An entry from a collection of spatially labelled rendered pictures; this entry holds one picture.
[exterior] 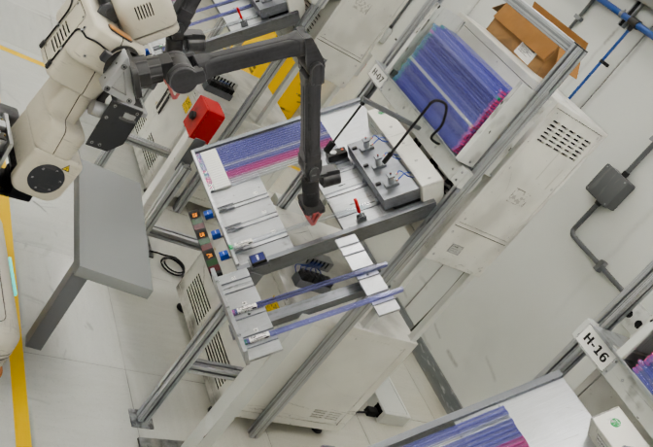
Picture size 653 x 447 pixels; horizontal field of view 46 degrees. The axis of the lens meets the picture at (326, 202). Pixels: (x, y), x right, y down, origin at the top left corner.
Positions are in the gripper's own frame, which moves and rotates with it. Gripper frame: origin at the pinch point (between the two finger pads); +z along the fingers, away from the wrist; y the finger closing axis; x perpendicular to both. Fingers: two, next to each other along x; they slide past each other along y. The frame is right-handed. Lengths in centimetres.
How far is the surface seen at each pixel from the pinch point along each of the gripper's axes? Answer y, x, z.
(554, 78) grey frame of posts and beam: -14, -77, -47
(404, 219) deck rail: -10.2, -29.9, 0.3
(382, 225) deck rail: -10.1, -21.6, 0.7
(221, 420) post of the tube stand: -36, 46, 42
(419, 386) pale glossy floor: 36, -69, 175
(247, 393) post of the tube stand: -36, 36, 32
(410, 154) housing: 8.9, -40.5, -10.6
